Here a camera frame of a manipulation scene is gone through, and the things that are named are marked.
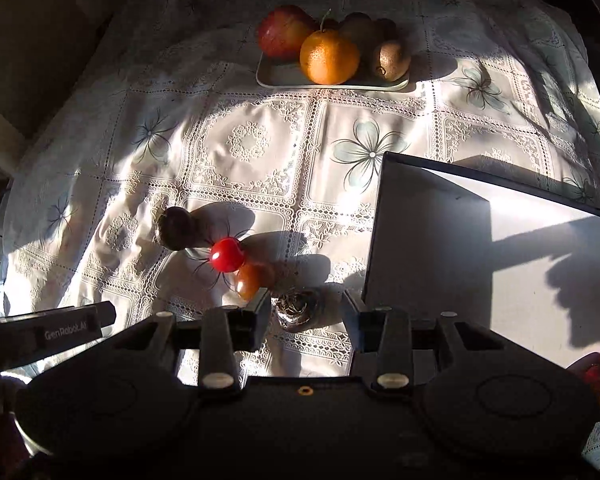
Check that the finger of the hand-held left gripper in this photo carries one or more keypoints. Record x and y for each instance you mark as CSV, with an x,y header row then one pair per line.
x,y
106,313

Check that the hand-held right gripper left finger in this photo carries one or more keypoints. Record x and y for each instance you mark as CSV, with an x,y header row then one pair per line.
x,y
260,317

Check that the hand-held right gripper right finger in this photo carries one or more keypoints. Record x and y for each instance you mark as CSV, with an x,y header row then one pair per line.
x,y
356,317

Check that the wrinkled dark passion fruit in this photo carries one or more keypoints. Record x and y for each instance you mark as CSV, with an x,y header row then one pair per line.
x,y
296,310

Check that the orange brown round fruit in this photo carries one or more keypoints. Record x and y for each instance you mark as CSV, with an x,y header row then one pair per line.
x,y
252,281

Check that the red tomato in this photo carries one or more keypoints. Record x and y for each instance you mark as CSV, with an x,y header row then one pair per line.
x,y
227,255

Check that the dark round passion fruit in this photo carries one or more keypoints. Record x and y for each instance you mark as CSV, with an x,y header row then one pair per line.
x,y
176,230

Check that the white box with dark rim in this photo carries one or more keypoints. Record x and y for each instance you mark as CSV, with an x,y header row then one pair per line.
x,y
455,240

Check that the pink red fruit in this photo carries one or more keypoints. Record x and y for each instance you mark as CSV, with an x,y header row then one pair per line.
x,y
594,379

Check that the lace floral tablecloth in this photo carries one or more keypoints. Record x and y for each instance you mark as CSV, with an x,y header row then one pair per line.
x,y
280,160

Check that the white rectangular tray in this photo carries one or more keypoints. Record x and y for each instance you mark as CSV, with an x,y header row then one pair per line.
x,y
280,76

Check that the brown kiwi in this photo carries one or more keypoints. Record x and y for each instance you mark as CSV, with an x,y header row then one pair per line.
x,y
392,61

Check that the large orange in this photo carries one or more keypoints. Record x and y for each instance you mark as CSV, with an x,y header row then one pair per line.
x,y
330,57

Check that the brown pear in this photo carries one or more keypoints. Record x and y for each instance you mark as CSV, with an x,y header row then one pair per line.
x,y
360,32

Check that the red apple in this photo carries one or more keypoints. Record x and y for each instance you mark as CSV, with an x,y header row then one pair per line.
x,y
282,32

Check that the small dark fruit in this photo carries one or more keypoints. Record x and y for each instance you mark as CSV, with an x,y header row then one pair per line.
x,y
387,29

